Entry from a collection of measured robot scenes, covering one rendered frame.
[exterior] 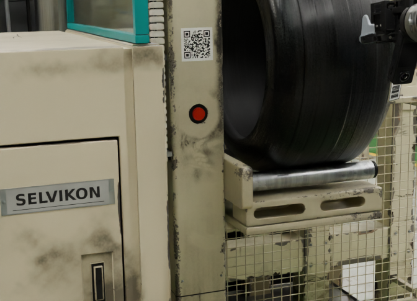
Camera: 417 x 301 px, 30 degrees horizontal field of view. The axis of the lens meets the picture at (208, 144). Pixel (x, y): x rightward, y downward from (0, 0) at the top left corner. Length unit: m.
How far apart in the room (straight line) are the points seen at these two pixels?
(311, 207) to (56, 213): 0.92
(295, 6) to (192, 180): 0.47
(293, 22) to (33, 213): 0.83
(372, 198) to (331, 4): 0.50
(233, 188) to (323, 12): 0.45
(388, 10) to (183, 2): 0.47
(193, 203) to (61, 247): 0.81
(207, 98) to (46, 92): 0.83
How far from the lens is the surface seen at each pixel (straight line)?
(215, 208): 1.86
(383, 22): 1.58
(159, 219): 1.09
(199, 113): 1.80
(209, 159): 1.83
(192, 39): 1.78
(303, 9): 1.69
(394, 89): 1.80
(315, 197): 1.85
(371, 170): 1.93
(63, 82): 1.02
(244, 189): 1.75
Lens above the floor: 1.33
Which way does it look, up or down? 11 degrees down
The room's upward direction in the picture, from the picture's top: 1 degrees counter-clockwise
